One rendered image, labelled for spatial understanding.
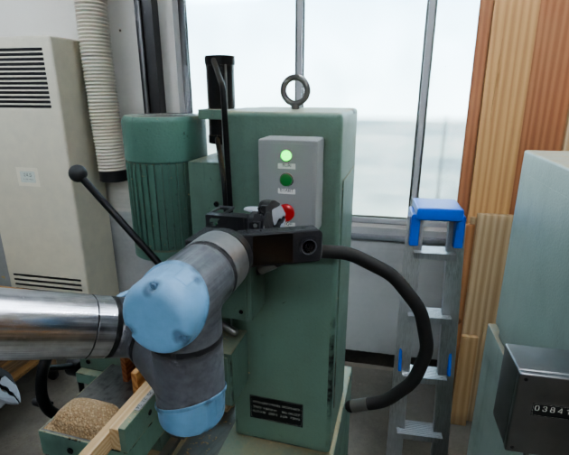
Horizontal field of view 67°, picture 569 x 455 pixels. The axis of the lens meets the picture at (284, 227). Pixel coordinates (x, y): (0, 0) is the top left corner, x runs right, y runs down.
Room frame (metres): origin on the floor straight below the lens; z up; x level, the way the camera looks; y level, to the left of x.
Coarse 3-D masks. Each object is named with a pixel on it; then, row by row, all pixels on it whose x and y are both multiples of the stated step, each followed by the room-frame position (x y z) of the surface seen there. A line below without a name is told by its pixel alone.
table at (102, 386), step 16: (80, 368) 0.94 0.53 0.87; (112, 368) 0.90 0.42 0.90; (96, 384) 0.84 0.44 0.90; (112, 384) 0.84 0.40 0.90; (128, 384) 0.84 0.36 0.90; (112, 400) 0.79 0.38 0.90; (48, 432) 0.70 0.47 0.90; (144, 432) 0.70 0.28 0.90; (160, 432) 0.75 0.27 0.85; (48, 448) 0.70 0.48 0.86; (64, 448) 0.68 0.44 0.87; (80, 448) 0.67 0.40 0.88; (144, 448) 0.69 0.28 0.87
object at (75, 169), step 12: (72, 168) 0.84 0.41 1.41; (84, 168) 0.85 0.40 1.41; (72, 180) 0.83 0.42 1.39; (84, 180) 0.84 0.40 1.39; (96, 192) 0.83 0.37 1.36; (108, 204) 0.83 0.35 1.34; (120, 216) 0.82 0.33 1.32; (132, 228) 0.82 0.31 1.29; (144, 252) 0.81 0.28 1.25; (156, 264) 0.80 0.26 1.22; (228, 324) 0.76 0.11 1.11
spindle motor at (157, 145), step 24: (144, 120) 0.87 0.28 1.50; (168, 120) 0.87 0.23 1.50; (192, 120) 0.90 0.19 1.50; (144, 144) 0.86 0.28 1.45; (168, 144) 0.87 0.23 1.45; (192, 144) 0.90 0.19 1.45; (144, 168) 0.87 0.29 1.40; (168, 168) 0.86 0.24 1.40; (144, 192) 0.87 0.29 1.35; (168, 192) 0.87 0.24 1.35; (144, 216) 0.87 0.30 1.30; (168, 216) 0.87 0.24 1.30; (144, 240) 0.88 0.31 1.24; (168, 240) 0.87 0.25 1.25
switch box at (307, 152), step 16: (272, 144) 0.70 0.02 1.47; (288, 144) 0.70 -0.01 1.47; (304, 144) 0.69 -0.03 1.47; (320, 144) 0.71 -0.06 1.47; (272, 160) 0.70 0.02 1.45; (304, 160) 0.69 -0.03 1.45; (320, 160) 0.71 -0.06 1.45; (272, 176) 0.70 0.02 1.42; (304, 176) 0.69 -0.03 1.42; (320, 176) 0.71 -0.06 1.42; (272, 192) 0.70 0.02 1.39; (304, 192) 0.69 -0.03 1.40; (320, 192) 0.72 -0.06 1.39; (304, 208) 0.69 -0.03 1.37; (320, 208) 0.72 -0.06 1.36; (304, 224) 0.69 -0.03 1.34; (320, 224) 0.73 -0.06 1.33
